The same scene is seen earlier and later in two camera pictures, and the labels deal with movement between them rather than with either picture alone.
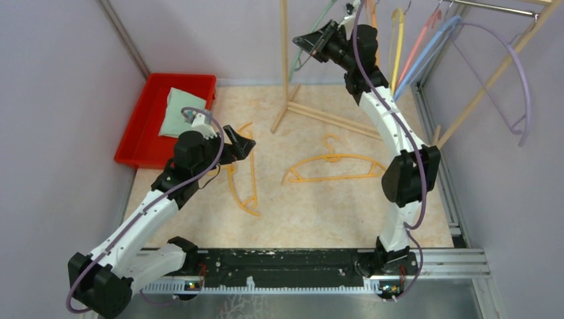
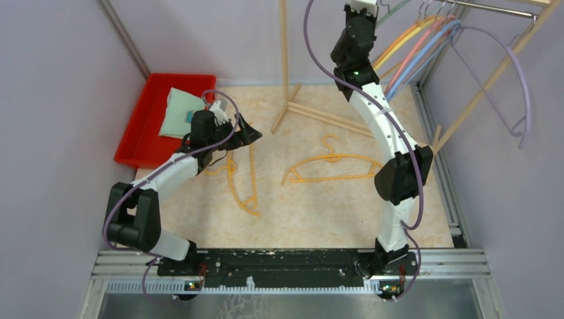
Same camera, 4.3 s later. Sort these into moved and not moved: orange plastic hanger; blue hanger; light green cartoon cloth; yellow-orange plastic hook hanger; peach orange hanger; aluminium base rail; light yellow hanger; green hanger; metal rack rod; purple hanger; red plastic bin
Moved: peach orange hanger; light yellow hanger; green hanger; blue hanger
Not moved: purple hanger; aluminium base rail; yellow-orange plastic hook hanger; metal rack rod; light green cartoon cloth; red plastic bin; orange plastic hanger
